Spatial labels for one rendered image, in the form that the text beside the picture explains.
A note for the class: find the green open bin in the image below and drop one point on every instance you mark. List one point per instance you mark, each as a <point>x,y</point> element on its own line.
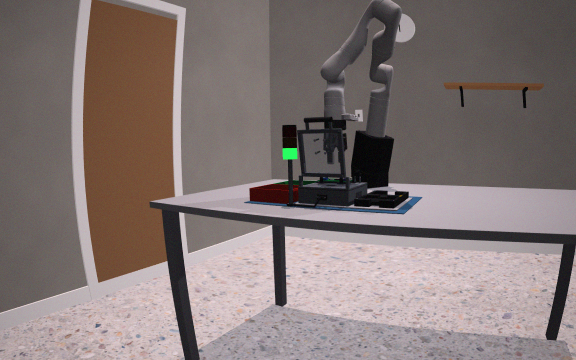
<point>296,182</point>

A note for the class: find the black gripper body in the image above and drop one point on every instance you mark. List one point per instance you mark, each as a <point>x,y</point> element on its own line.
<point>336,124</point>

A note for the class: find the green circuit board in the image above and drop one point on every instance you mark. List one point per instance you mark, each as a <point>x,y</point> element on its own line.
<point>325,179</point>

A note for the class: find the red bin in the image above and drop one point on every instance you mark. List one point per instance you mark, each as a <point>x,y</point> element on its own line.
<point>273,193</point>

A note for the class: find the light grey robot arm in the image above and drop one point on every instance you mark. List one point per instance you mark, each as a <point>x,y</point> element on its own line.
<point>383,46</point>

